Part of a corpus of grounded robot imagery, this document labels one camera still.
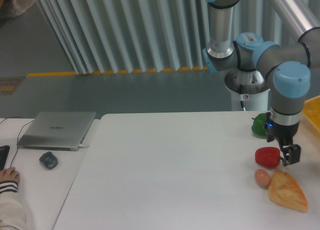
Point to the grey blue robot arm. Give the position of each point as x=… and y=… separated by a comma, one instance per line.
x=255, y=64

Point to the white folding partition screen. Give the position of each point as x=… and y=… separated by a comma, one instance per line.
x=153, y=35

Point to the yellow basket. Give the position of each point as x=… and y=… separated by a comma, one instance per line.
x=311, y=111

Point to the white sleeved forearm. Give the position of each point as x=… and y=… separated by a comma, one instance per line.
x=12, y=210

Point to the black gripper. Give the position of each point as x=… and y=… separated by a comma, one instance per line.
x=283, y=128

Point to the brown egg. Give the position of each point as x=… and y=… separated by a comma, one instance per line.
x=262, y=178

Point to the black computer mouse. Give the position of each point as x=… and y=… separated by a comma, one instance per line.
x=49, y=160

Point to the person's hand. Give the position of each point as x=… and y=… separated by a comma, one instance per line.
x=9, y=175

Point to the red bell pepper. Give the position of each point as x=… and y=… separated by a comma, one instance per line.
x=268, y=157

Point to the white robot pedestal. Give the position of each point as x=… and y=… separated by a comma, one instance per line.
x=250, y=97

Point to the triangular bread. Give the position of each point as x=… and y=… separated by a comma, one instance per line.
x=286, y=192

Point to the green bell pepper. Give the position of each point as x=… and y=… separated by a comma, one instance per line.
x=258, y=125

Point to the silver laptop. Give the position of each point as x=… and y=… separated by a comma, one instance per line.
x=57, y=130

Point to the black keyboard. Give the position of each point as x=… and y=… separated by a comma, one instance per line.
x=4, y=152

